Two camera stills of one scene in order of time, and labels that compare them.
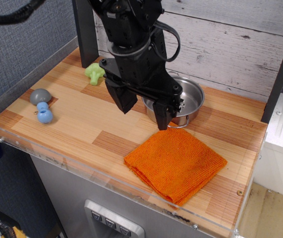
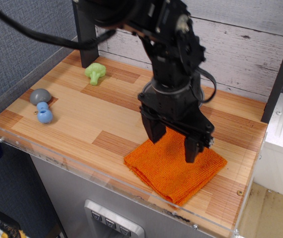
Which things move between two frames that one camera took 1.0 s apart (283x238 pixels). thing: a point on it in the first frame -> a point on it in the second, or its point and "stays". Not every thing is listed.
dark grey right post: [277, 86] stays
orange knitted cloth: [175, 164] stays
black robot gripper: [140, 68] -> [179, 105]
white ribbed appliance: [278, 167] stays
